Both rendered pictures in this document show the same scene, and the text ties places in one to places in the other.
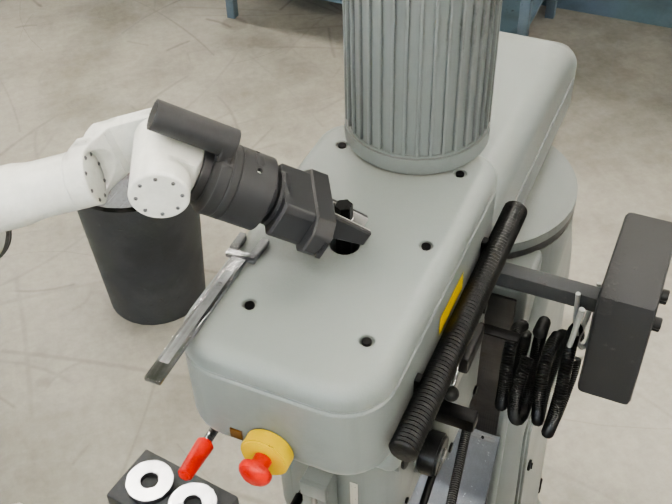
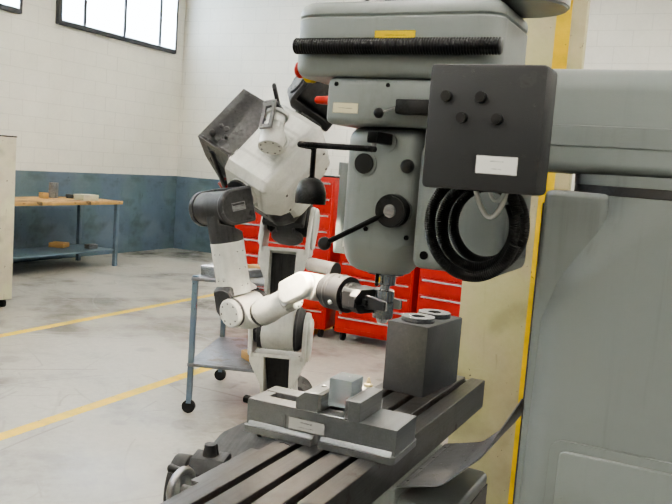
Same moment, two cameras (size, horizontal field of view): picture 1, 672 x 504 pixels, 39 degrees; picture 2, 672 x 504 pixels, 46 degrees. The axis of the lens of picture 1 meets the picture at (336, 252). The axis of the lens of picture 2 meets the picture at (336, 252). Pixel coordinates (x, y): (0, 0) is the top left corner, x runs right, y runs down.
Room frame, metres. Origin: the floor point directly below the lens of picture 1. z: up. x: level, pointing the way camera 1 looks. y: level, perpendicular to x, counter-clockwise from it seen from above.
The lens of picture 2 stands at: (0.74, -1.80, 1.54)
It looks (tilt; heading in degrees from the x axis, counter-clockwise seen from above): 6 degrees down; 90
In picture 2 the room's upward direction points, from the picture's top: 4 degrees clockwise
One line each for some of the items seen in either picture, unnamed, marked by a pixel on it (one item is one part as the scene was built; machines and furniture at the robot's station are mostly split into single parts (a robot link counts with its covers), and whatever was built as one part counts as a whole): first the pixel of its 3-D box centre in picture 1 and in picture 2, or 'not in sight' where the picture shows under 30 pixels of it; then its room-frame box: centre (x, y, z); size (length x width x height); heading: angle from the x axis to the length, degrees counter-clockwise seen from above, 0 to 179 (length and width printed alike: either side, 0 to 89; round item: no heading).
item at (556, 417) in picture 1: (524, 370); (482, 224); (1.00, -0.30, 1.45); 0.18 x 0.16 x 0.21; 155
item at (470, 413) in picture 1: (447, 416); (379, 142); (0.80, -0.15, 1.59); 0.08 x 0.02 x 0.04; 65
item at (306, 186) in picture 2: not in sight; (311, 190); (0.66, 0.04, 1.48); 0.07 x 0.07 x 0.06
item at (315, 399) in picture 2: not in sight; (321, 394); (0.72, -0.14, 1.05); 0.12 x 0.06 x 0.04; 66
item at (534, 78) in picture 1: (462, 162); (634, 126); (1.30, -0.23, 1.66); 0.80 x 0.23 x 0.20; 155
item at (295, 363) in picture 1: (350, 282); (410, 48); (0.86, -0.02, 1.81); 0.47 x 0.26 x 0.16; 155
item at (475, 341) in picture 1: (457, 360); (403, 109); (0.85, -0.16, 1.66); 0.12 x 0.04 x 0.04; 155
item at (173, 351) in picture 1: (207, 303); not in sight; (0.75, 0.15, 1.89); 0.24 x 0.04 x 0.01; 156
